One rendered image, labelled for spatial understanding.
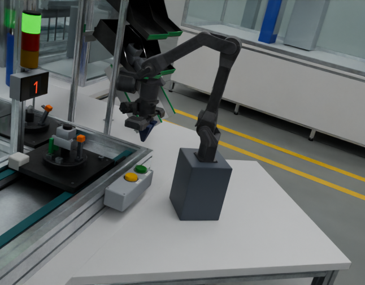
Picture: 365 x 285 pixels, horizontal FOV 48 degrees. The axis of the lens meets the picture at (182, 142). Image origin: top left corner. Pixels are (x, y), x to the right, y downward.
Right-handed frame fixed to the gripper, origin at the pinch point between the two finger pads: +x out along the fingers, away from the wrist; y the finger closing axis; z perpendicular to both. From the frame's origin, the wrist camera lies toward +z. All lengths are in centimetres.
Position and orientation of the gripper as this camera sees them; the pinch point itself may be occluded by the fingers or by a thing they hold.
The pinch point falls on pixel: (143, 132)
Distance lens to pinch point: 137.1
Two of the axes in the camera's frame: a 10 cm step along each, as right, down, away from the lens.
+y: -3.5, 3.1, -8.9
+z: -9.3, -2.7, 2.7
